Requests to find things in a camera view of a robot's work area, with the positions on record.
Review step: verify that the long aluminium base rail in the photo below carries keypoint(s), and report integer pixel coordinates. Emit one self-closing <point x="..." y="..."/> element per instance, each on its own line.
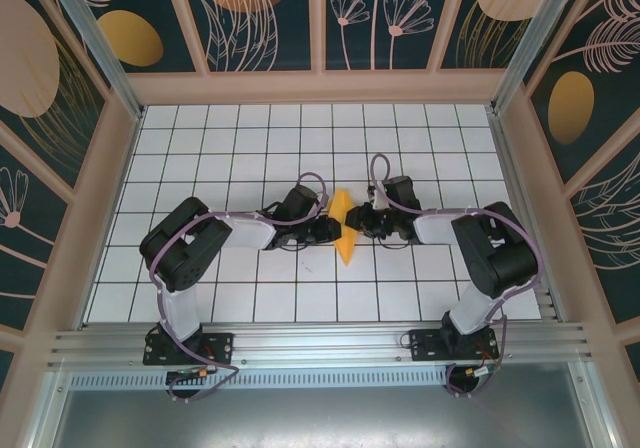
<point x="320" y="343"/>

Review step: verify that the grey sheet metal tray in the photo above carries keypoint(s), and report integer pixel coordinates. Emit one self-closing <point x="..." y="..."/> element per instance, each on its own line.
<point x="320" y="418"/>

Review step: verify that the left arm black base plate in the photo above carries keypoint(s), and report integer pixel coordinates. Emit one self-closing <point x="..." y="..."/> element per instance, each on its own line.
<point x="220" y="348"/>

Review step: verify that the large pink circle wall panel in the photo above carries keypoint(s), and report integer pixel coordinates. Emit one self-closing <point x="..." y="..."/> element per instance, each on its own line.
<point x="30" y="68"/>

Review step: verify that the aluminium side rail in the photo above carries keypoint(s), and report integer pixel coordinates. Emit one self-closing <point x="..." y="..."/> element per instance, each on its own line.
<point x="546" y="304"/>

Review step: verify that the single pink flower wall panel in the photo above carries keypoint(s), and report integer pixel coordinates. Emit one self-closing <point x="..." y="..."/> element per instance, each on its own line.
<point x="20" y="248"/>

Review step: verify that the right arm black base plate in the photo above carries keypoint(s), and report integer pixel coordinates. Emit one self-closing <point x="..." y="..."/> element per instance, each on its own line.
<point x="425" y="348"/>

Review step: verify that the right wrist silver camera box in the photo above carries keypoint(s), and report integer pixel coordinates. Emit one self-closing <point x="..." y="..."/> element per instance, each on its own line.
<point x="377" y="197"/>

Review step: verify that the aluminium corner post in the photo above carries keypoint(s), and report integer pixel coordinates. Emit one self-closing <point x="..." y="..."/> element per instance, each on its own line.
<point x="102" y="53"/>
<point x="532" y="43"/>

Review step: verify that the orange power connector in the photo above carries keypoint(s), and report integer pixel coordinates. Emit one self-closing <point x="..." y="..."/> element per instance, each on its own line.
<point x="480" y="371"/>
<point x="202" y="371"/>

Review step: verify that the pink leaf outlines wall panel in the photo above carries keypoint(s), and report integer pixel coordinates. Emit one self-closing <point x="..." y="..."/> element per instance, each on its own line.
<point x="610" y="238"/>

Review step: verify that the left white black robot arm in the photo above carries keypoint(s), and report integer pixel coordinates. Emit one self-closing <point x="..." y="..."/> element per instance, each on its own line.
<point x="247" y="230"/>

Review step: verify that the yellow cloth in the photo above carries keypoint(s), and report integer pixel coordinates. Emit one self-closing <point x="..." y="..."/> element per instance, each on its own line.
<point x="342" y="203"/>

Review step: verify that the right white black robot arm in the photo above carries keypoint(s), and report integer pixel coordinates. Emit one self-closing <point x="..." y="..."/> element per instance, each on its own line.
<point x="500" y="258"/>

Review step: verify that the gold oval pink feather panel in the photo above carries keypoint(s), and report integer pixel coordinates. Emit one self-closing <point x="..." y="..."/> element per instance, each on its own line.
<point x="600" y="68"/>

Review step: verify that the gold oval wall panel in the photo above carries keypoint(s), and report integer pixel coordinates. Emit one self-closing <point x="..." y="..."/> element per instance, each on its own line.
<point x="130" y="38"/>

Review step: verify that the pink flowers wall panel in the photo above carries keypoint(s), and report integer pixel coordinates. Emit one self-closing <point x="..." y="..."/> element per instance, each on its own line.
<point x="380" y="43"/>

